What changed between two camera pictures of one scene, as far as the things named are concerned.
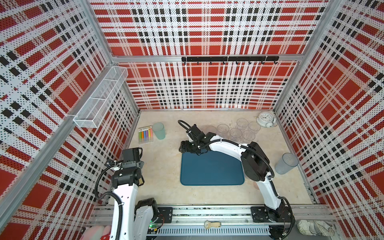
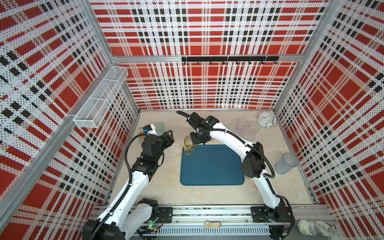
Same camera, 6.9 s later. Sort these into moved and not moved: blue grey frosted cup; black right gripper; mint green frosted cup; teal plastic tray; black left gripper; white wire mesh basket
Moved: black left gripper; black right gripper
Not moved: mint green frosted cup; teal plastic tray; blue grey frosted cup; white wire mesh basket
